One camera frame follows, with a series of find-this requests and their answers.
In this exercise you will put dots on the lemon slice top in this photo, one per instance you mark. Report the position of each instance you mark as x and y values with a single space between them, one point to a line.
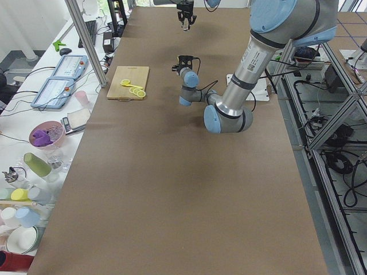
142 95

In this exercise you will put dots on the green cup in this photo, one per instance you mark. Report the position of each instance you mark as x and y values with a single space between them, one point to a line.
37 165

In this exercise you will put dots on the blue teach pendant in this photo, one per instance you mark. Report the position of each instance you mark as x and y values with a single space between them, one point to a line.
70 66
54 93

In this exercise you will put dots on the pink bowl with purple cloth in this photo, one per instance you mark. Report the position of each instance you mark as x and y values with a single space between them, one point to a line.
47 135

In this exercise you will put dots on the blue teach pendant far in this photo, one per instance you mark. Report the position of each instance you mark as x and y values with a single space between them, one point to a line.
70 66

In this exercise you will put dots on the blue teach pendant near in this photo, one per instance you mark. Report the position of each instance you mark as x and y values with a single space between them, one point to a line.
54 93

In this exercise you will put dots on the clear glass shaker cup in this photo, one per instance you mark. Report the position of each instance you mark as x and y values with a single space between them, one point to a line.
185 25

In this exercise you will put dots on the red item at edge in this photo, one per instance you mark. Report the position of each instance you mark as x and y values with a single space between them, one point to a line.
14 262

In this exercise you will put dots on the bamboo cutting board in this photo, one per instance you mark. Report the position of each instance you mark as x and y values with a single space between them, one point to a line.
138 75

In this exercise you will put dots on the aluminium frame post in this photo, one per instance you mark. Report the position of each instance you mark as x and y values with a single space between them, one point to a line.
83 33

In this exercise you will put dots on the black computer mouse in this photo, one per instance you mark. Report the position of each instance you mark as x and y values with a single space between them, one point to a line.
65 51

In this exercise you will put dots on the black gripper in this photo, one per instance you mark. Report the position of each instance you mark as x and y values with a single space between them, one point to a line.
178 69
186 8

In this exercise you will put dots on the white kitchen scale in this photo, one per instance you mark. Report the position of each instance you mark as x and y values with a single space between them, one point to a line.
76 121

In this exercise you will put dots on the white bowl green rim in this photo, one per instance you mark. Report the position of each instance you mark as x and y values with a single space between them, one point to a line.
22 240

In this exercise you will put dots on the light blue cup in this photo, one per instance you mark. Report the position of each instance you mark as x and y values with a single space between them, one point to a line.
27 217

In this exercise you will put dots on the yellow cup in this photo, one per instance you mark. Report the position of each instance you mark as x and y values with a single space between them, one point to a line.
20 194

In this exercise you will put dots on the pink cup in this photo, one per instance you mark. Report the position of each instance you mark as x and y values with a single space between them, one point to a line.
82 98

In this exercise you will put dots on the lemon slice on knife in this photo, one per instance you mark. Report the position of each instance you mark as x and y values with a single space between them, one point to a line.
125 82

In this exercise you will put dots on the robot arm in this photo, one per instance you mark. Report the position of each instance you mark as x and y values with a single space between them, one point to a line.
210 6
273 24

